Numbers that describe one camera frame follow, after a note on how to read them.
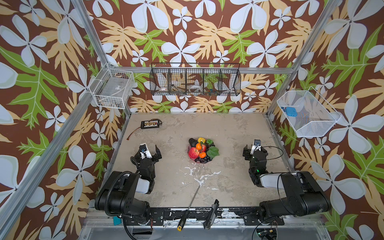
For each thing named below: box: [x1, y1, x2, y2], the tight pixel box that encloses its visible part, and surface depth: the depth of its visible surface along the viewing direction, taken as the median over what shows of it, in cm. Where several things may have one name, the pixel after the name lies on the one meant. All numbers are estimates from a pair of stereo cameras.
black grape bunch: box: [194, 143, 216, 164], surface depth 93 cm
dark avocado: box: [188, 138, 198, 148], surface depth 100 cm
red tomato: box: [188, 147, 200, 159], surface depth 92 cm
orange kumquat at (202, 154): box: [199, 151, 207, 159], surface depth 91 cm
